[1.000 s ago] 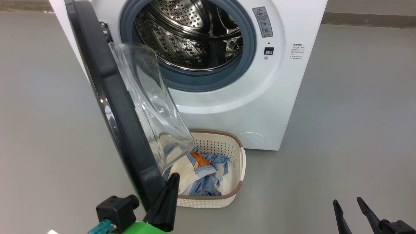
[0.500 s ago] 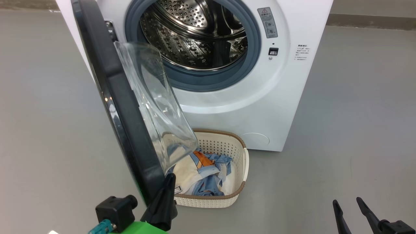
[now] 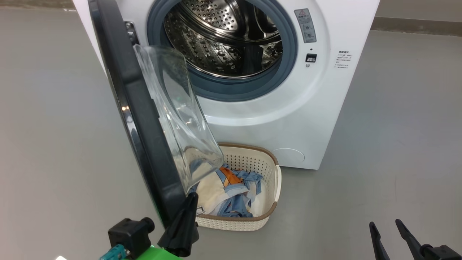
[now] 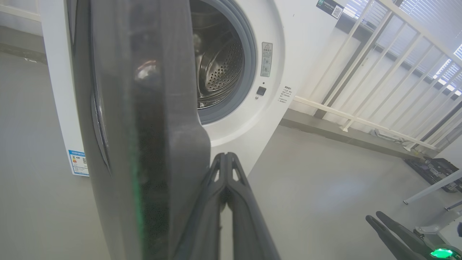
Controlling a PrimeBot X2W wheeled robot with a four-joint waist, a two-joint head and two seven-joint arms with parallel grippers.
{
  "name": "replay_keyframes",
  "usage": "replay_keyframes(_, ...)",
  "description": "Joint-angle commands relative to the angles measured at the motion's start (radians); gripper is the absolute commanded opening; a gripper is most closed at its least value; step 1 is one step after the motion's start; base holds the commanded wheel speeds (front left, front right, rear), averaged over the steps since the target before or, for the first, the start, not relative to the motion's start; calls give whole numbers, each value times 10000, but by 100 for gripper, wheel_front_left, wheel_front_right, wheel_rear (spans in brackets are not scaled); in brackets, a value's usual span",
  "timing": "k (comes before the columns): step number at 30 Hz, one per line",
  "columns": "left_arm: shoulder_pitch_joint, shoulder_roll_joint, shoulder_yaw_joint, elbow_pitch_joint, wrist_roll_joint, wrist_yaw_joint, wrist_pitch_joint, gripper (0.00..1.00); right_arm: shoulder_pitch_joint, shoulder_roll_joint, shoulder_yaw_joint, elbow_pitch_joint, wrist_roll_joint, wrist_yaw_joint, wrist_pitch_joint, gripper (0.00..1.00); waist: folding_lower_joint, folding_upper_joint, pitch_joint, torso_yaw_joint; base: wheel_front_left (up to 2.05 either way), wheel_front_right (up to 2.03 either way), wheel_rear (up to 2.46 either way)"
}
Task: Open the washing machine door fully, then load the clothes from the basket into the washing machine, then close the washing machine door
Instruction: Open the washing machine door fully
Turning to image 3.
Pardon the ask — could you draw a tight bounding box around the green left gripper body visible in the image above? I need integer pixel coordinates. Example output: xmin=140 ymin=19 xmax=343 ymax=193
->
xmin=135 ymin=246 xmax=183 ymax=260

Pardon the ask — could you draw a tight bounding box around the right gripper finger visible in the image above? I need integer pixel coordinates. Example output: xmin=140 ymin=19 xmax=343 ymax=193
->
xmin=369 ymin=221 xmax=390 ymax=260
xmin=395 ymin=219 xmax=430 ymax=260

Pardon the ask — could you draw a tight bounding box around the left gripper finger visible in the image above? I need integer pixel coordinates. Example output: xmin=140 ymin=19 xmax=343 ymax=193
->
xmin=158 ymin=192 xmax=199 ymax=257

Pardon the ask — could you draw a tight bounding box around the blue cartoon garment cream lining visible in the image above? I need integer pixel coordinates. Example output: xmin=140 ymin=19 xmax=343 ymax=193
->
xmin=195 ymin=166 xmax=264 ymax=217

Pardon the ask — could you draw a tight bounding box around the black round glass washer door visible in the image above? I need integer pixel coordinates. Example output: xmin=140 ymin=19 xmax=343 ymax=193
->
xmin=88 ymin=0 xmax=225 ymax=230

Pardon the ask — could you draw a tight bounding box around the white front-load washing machine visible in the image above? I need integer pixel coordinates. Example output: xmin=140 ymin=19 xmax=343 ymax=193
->
xmin=72 ymin=0 xmax=380 ymax=170

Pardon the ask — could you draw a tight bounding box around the metal washing machine door hinge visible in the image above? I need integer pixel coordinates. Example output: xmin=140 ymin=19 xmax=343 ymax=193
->
xmin=125 ymin=21 xmax=139 ymax=46

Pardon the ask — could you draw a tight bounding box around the cream perforated laundry basket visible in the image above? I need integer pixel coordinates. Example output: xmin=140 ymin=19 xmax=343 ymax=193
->
xmin=195 ymin=143 xmax=282 ymax=231

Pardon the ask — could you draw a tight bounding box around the round white drain filter cover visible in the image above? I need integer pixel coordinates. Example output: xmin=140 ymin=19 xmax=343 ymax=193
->
xmin=273 ymin=147 xmax=305 ymax=166

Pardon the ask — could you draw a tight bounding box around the small printed text sticker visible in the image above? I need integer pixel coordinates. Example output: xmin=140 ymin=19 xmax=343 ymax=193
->
xmin=336 ymin=51 xmax=352 ymax=69

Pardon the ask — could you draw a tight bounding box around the grey warning sticker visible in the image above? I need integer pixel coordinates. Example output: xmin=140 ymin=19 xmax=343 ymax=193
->
xmin=294 ymin=8 xmax=317 ymax=44

